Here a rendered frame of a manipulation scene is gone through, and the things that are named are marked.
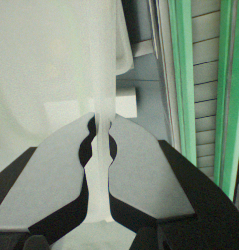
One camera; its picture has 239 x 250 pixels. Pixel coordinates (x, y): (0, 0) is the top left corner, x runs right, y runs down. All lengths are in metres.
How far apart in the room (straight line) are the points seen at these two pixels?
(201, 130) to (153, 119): 0.16
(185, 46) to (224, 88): 0.13
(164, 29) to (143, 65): 0.16
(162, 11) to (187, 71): 0.12
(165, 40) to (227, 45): 0.10
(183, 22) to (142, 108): 0.31
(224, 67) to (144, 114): 0.26
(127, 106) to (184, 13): 0.26
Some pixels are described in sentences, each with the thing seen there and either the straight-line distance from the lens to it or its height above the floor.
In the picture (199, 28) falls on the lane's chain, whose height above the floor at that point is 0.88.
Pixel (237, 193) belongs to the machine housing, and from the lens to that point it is 0.79.
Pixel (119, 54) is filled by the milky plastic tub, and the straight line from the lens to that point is 0.45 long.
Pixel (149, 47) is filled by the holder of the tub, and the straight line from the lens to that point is 0.46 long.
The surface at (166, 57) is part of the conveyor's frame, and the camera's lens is 0.34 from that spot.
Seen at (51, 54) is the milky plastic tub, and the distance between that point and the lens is 0.18.
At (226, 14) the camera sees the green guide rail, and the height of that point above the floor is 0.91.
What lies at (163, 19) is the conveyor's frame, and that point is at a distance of 0.34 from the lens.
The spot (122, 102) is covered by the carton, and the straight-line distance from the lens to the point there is 0.44.
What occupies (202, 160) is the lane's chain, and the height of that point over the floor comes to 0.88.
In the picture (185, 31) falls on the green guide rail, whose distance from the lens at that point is 0.26.
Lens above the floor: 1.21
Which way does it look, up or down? 58 degrees down
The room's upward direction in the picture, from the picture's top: 174 degrees counter-clockwise
